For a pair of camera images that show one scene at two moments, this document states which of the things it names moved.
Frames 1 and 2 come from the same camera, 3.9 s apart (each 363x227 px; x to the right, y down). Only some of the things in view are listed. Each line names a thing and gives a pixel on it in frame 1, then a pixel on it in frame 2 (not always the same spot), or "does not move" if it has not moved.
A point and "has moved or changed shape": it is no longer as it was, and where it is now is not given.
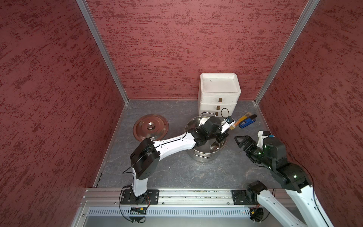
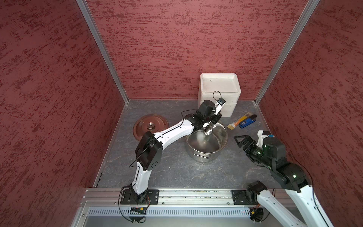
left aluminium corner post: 103,47 does not move
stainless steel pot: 208,151 does not move
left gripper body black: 220,136 to 214,118
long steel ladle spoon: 214,146 has moved or changed shape
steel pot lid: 150,126 does not move
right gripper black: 251,142 does not move
